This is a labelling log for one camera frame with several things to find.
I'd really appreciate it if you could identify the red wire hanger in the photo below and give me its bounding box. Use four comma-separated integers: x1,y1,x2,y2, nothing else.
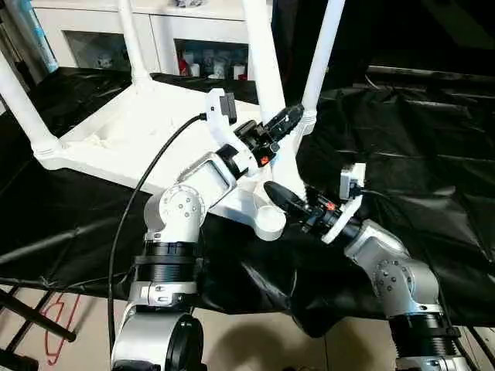
43,292,87,366

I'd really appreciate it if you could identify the blue patterned object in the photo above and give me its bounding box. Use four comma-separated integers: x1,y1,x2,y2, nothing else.
15,0,60,72

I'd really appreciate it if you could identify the white plastic table top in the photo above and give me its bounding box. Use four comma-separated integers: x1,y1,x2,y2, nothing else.
32,73,319,243

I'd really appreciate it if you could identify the white glass-door cabinet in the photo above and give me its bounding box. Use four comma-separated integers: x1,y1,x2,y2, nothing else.
31,0,275,80

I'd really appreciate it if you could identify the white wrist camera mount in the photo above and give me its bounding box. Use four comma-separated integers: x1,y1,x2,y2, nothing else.
320,162,367,245
203,87,261,175

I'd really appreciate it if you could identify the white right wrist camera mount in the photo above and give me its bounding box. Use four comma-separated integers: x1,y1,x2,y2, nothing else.
320,162,367,245

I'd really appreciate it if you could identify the white plastic table leg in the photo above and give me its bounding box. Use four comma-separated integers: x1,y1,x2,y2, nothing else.
241,0,307,203
115,0,154,90
299,0,347,129
0,49,62,157

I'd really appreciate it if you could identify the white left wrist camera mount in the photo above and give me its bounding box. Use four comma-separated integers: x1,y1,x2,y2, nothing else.
203,87,261,175

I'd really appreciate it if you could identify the black metal stand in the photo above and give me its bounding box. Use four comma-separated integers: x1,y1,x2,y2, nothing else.
0,286,78,371

